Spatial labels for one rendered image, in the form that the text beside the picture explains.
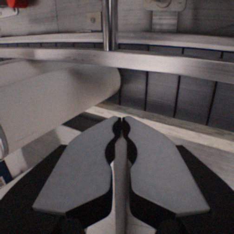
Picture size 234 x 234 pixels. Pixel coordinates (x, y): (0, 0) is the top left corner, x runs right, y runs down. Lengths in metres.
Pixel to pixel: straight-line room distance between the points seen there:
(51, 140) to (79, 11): 0.27
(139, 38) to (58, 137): 0.26
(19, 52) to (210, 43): 0.20
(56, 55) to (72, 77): 0.02
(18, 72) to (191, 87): 0.18
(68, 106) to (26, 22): 0.32
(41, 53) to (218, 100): 0.19
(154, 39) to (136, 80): 0.05
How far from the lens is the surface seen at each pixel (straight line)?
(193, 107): 0.21
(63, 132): 0.37
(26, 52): 0.22
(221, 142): 0.19
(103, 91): 0.20
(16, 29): 0.49
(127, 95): 0.24
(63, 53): 0.17
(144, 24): 0.27
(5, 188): 0.46
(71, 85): 0.17
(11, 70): 0.21
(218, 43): 0.20
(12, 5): 0.43
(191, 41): 0.20
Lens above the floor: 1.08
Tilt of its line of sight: 49 degrees down
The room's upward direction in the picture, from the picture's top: 127 degrees counter-clockwise
